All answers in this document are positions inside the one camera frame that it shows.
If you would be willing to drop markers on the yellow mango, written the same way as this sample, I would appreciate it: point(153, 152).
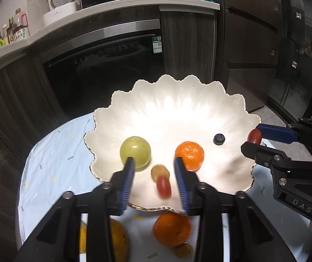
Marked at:
point(118, 237)

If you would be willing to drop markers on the white rice cooker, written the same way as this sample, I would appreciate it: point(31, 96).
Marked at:
point(62, 5)

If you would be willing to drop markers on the orange tangerine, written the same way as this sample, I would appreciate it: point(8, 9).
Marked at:
point(191, 154)
point(172, 229)

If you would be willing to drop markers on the yellow grapefruit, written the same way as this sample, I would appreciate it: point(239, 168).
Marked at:
point(83, 237)

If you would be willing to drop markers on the small brown round fruit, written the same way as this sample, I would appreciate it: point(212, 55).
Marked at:
point(183, 250)

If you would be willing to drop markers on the light blue patterned tablecloth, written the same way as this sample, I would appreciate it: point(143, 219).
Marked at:
point(49, 169)

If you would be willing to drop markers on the white scalloped bowl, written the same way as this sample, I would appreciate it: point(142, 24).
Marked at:
point(172, 114)

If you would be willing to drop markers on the red grape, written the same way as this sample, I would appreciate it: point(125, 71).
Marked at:
point(163, 187)
point(254, 136)

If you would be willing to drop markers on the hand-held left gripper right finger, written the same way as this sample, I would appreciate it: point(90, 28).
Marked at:
point(182, 185)

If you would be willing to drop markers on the dark tall refrigerator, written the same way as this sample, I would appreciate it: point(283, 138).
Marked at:
point(254, 46)

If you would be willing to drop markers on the blueberry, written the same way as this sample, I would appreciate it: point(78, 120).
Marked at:
point(218, 139)

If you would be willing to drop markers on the narrow dark wood cabinet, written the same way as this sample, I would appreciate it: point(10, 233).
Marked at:
point(188, 41)

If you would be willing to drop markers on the large soy sauce bottle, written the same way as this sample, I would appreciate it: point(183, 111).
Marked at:
point(19, 30)

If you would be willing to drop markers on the small tan fruit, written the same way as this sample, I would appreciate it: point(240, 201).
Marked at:
point(158, 170)

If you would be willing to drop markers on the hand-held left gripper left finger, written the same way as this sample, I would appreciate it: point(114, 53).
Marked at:
point(127, 185)

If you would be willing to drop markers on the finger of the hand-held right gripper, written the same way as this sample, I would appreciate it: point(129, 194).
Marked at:
point(262, 154)
point(276, 133)

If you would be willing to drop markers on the green round fruit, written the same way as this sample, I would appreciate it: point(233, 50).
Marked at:
point(134, 148)

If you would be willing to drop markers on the black built-in oven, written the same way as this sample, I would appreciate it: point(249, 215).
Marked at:
point(96, 68)

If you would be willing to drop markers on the dark wood lower cabinets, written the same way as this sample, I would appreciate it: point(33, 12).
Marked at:
point(8, 128)

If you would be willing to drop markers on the white kitchen countertop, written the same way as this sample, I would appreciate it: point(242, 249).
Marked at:
point(117, 8)

